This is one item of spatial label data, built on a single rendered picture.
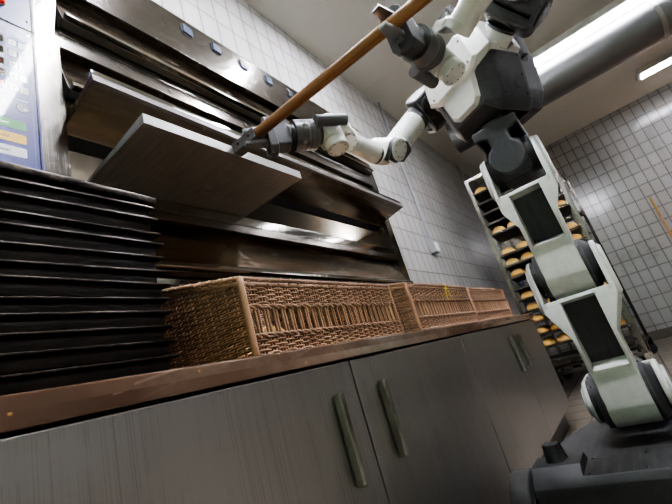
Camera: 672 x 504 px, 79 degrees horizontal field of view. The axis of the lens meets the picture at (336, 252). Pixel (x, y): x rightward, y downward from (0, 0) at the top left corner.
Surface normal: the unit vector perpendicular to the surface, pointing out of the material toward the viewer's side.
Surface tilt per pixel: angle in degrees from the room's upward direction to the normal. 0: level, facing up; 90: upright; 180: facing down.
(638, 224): 90
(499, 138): 90
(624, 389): 92
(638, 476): 46
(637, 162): 90
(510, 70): 101
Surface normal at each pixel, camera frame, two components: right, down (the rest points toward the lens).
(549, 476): -0.61, -0.70
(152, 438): 0.77, -0.40
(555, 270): -0.57, -0.06
